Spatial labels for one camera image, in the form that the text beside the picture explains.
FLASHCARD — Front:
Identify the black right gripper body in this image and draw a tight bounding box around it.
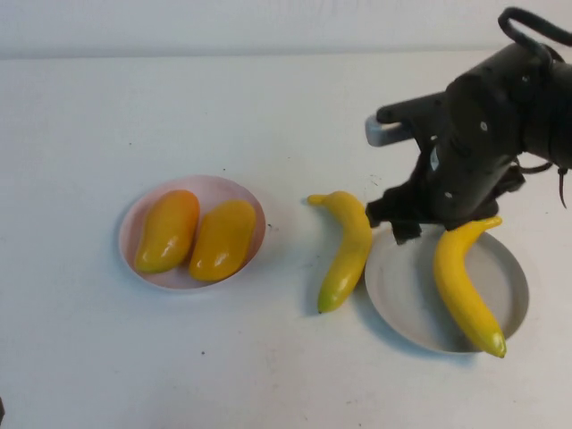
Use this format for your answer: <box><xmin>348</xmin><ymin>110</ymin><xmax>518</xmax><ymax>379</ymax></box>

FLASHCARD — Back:
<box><xmin>383</xmin><ymin>128</ymin><xmax>523</xmax><ymax>231</ymax></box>

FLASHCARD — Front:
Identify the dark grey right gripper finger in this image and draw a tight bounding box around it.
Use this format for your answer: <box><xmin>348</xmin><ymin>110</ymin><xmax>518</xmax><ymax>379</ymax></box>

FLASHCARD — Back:
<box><xmin>366</xmin><ymin>194</ymin><xmax>424</xmax><ymax>247</ymax></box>
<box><xmin>462</xmin><ymin>201</ymin><xmax>500</xmax><ymax>225</ymax></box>

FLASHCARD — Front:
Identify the short yellow plastic banana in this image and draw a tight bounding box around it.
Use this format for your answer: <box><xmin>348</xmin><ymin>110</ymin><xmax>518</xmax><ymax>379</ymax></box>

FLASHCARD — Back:
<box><xmin>306</xmin><ymin>190</ymin><xmax>374</xmax><ymax>315</ymax></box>

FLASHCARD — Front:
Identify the long yellow plastic banana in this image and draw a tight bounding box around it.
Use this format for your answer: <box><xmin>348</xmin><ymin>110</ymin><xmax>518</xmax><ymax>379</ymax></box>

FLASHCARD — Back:
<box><xmin>433</xmin><ymin>215</ymin><xmax>509</xmax><ymax>359</ymax></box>

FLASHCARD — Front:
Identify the yellow-orange plastic mango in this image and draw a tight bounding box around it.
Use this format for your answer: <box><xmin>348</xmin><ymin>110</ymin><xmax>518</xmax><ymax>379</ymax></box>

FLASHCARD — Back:
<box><xmin>134</xmin><ymin>189</ymin><xmax>201</xmax><ymax>275</ymax></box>
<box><xmin>188</xmin><ymin>198</ymin><xmax>257</xmax><ymax>283</ymax></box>

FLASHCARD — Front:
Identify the grey-blue round plate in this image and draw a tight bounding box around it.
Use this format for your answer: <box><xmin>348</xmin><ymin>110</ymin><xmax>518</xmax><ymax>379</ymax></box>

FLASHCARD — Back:
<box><xmin>364</xmin><ymin>222</ymin><xmax>531</xmax><ymax>355</ymax></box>

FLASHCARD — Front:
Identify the pink round plate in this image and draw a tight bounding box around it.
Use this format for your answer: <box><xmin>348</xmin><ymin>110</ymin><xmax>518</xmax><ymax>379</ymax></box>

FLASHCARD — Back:
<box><xmin>118</xmin><ymin>174</ymin><xmax>268</xmax><ymax>293</ymax></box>

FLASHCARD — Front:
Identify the thin dark cable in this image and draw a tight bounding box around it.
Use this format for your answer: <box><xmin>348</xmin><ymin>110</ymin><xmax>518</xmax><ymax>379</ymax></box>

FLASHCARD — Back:
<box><xmin>513</xmin><ymin>159</ymin><xmax>569</xmax><ymax>209</ymax></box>

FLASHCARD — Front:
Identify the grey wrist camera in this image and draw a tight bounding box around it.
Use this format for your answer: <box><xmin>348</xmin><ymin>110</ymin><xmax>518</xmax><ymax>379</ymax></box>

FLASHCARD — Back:
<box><xmin>365</xmin><ymin>106</ymin><xmax>409</xmax><ymax>147</ymax></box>

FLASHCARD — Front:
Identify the thick black cable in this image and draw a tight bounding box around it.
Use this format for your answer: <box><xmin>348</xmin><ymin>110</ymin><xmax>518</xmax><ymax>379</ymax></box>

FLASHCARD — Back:
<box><xmin>497</xmin><ymin>5</ymin><xmax>572</xmax><ymax>69</ymax></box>

